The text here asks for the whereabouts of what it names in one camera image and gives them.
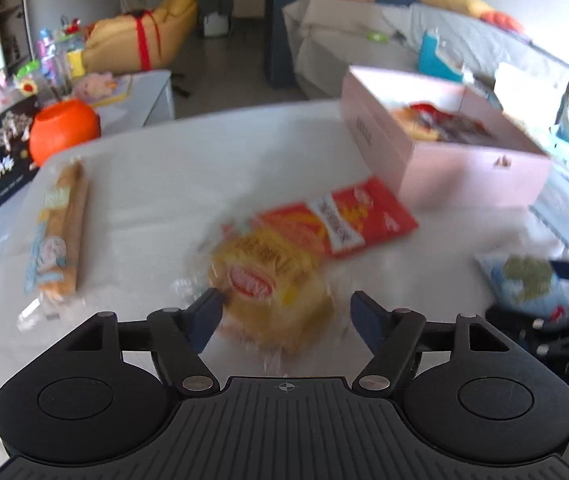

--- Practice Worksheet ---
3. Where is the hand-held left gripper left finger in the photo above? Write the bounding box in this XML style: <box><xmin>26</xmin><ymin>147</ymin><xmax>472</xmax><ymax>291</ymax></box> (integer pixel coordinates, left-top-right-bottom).
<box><xmin>53</xmin><ymin>287</ymin><xmax>224</xmax><ymax>394</ymax></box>

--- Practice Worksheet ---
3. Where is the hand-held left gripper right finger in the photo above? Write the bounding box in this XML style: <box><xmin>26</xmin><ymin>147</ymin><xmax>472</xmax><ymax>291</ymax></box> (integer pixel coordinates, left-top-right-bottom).
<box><xmin>351</xmin><ymin>290</ymin><xmax>515</xmax><ymax>394</ymax></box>

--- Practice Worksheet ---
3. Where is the blue seaweed snack packet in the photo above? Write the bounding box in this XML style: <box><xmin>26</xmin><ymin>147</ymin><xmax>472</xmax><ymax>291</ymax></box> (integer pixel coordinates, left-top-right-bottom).
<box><xmin>475</xmin><ymin>252</ymin><xmax>569</xmax><ymax>322</ymax></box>

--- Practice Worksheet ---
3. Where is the round bread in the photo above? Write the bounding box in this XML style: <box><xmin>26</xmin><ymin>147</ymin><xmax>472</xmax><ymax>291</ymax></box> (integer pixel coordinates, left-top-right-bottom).
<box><xmin>184</xmin><ymin>219</ymin><xmax>338</xmax><ymax>362</ymax></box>

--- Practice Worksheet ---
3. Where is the pink cardboard box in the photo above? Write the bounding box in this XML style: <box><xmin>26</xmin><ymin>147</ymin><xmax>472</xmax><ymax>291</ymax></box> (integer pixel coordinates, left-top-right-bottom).
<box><xmin>341</xmin><ymin>65</ymin><xmax>553</xmax><ymax>209</ymax></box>

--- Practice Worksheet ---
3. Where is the light blue white packet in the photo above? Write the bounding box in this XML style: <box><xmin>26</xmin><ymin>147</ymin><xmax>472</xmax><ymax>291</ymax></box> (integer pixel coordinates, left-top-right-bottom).
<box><xmin>531</xmin><ymin>169</ymin><xmax>569</xmax><ymax>254</ymax></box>

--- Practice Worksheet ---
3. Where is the red orange snack packet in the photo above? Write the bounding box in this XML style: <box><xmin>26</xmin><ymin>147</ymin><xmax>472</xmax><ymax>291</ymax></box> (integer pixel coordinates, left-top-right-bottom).
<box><xmin>257</xmin><ymin>177</ymin><xmax>419</xmax><ymax>260</ymax></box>

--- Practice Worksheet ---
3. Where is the long bread stick packet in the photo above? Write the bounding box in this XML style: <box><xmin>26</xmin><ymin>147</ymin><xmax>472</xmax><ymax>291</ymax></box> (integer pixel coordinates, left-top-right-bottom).
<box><xmin>18</xmin><ymin>157</ymin><xmax>90</xmax><ymax>322</ymax></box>

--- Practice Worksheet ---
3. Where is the clear jerky packet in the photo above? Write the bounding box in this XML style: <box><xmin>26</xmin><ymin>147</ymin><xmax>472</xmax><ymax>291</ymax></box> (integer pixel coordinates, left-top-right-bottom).
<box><xmin>437</xmin><ymin>114</ymin><xmax>496</xmax><ymax>144</ymax></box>

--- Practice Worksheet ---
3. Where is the white paper bag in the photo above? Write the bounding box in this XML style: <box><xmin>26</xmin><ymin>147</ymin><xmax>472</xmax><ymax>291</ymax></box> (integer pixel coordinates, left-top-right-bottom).
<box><xmin>493</xmin><ymin>62</ymin><xmax>569</xmax><ymax>128</ymax></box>

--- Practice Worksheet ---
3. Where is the yellow rice cracker packet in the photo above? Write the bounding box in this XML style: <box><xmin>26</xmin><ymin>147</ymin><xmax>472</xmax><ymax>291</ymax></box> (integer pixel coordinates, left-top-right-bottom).
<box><xmin>393</xmin><ymin>108</ymin><xmax>440</xmax><ymax>142</ymax></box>

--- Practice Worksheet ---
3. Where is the low white table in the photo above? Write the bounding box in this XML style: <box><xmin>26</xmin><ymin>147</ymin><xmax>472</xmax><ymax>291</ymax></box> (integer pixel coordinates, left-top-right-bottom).
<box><xmin>92</xmin><ymin>69</ymin><xmax>176</xmax><ymax>133</ymax></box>

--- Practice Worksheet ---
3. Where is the orange pumpkin container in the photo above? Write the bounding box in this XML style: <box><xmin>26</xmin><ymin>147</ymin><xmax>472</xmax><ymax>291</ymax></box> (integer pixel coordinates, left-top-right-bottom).
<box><xmin>28</xmin><ymin>98</ymin><xmax>102</xmax><ymax>167</ymax></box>

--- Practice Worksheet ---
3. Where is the pale book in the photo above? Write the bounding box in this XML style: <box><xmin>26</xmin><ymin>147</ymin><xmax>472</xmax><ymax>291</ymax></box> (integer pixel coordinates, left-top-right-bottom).
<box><xmin>87</xmin><ymin>76</ymin><xmax>133</xmax><ymax>109</ymax></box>

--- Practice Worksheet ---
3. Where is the teal cardboard box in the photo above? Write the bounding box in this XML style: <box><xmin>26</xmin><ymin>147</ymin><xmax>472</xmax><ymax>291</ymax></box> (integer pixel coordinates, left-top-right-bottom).
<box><xmin>417</xmin><ymin>31</ymin><xmax>465</xmax><ymax>83</ymax></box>

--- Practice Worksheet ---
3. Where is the pink plush toy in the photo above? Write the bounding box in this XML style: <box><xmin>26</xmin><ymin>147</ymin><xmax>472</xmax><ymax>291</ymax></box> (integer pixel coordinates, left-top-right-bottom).
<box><xmin>73</xmin><ymin>72</ymin><xmax>118</xmax><ymax>101</ymax></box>

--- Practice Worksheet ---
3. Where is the orange plush cushion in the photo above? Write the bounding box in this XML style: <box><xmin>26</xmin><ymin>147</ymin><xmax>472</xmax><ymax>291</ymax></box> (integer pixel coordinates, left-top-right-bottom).
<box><xmin>481</xmin><ymin>10</ymin><xmax>525</xmax><ymax>35</ymax></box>

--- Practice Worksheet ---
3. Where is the grey sofa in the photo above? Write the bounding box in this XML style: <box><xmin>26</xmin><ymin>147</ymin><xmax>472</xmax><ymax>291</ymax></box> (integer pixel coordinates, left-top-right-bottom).
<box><xmin>282</xmin><ymin>0</ymin><xmax>569</xmax><ymax>181</ymax></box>

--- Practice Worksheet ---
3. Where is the yellow plush with red ribbon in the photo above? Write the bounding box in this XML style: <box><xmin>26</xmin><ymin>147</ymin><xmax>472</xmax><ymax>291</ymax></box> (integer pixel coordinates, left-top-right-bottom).
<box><xmin>81</xmin><ymin>0</ymin><xmax>198</xmax><ymax>74</ymax></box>

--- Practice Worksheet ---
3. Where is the yellow pillow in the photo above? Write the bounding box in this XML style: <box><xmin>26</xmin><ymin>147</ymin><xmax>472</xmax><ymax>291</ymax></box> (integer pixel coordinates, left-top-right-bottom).
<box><xmin>412</xmin><ymin>0</ymin><xmax>494</xmax><ymax>17</ymax></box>

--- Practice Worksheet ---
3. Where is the clear plastic bottle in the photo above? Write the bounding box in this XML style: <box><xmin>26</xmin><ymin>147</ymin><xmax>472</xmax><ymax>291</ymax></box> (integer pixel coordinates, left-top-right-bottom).
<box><xmin>37</xmin><ymin>29</ymin><xmax>68</xmax><ymax>97</ymax></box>

